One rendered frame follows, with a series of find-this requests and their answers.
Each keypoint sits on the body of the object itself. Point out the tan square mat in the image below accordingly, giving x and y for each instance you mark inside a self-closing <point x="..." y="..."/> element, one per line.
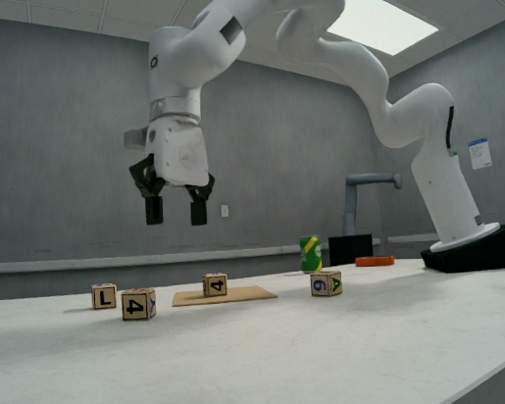
<point x="235" y="294"/>

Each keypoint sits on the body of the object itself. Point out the wooden alphabet block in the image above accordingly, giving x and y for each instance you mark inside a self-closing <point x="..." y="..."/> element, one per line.
<point x="138" y="304"/>
<point x="326" y="283"/>
<point x="104" y="296"/>

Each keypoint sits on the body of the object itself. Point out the tan cardboard block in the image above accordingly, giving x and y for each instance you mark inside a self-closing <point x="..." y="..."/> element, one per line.
<point x="214" y="285"/>

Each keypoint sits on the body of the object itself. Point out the green soda can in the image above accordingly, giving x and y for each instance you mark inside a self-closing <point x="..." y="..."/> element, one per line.
<point x="310" y="251"/>

